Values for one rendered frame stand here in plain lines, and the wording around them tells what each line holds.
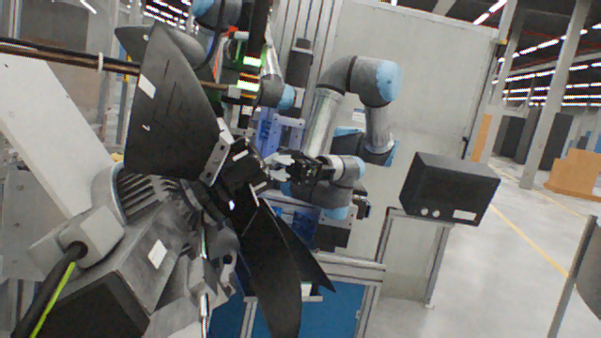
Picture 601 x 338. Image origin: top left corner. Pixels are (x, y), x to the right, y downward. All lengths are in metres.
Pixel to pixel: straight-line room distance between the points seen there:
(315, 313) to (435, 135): 1.80
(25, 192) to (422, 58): 2.48
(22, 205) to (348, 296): 1.03
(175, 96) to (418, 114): 2.42
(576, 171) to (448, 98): 10.35
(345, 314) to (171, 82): 1.12
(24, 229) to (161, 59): 0.42
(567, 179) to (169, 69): 12.79
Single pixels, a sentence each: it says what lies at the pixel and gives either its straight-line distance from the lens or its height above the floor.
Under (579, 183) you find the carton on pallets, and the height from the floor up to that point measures 0.37.
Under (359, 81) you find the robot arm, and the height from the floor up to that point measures 1.43.
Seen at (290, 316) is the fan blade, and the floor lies 1.05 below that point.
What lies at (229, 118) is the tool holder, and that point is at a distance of 0.91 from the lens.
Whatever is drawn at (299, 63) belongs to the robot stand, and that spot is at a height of 1.47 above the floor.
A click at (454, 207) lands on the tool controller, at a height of 1.10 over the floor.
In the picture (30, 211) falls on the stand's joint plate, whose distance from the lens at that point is 0.87.
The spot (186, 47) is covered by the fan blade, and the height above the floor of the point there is 1.42.
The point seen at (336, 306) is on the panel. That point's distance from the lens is 1.52.
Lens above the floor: 1.38
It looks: 11 degrees down
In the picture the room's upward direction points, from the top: 12 degrees clockwise
